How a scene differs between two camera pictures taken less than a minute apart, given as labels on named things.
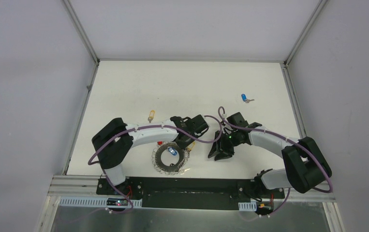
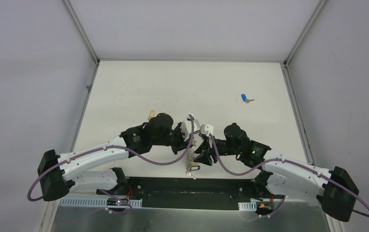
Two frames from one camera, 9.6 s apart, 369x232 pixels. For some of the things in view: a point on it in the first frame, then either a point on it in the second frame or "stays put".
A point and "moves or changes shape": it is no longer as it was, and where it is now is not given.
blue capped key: [245, 99] stays put
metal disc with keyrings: [156, 158] → [190, 160]
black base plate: [189, 193] stays put
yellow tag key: [152, 114] stays put
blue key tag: [172, 151] moves or changes shape
